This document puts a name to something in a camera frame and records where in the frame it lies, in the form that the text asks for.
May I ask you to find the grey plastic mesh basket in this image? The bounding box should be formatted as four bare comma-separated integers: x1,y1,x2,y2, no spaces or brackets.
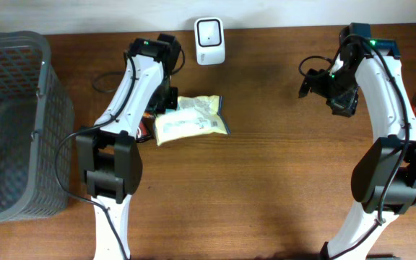
0,31,74,222

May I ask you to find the cream blue chips bag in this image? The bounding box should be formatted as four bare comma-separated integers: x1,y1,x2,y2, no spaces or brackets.
154,95,230,146

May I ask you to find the white barcode scanner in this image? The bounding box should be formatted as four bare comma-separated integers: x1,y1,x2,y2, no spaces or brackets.
194,17,226,66

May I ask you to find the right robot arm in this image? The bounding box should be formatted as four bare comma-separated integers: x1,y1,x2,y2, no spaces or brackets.
298,22,416,259

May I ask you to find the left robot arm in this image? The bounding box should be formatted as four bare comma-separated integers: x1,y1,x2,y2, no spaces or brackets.
75,34,184,259

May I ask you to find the black red snack packet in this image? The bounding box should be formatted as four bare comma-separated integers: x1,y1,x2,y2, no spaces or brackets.
136,112,156,143

